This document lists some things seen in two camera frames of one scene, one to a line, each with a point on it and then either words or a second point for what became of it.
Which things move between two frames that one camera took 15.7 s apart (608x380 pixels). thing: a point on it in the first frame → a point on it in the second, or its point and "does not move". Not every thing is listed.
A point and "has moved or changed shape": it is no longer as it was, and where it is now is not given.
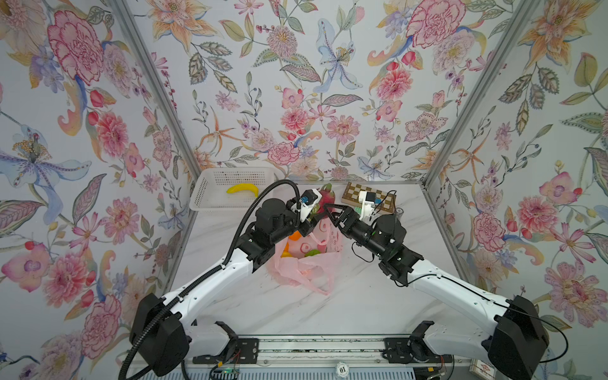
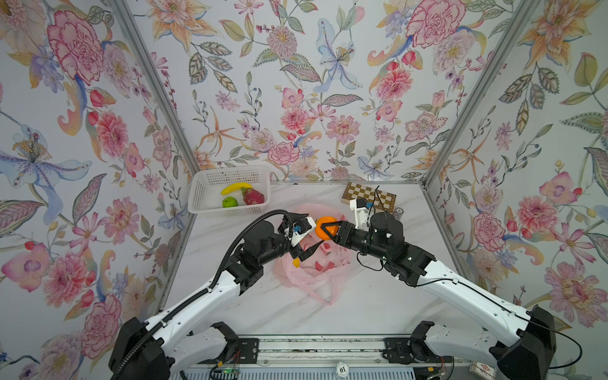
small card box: x=482 y=370 does not move
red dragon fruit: x=328 y=197 has moved or changed shape
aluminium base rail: x=287 y=349 does not move
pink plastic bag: x=311 y=261 has moved or changed shape
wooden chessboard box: x=383 y=201 does not move
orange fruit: x=295 y=236 → x=332 y=229
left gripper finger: x=308 y=225 → x=305 y=254
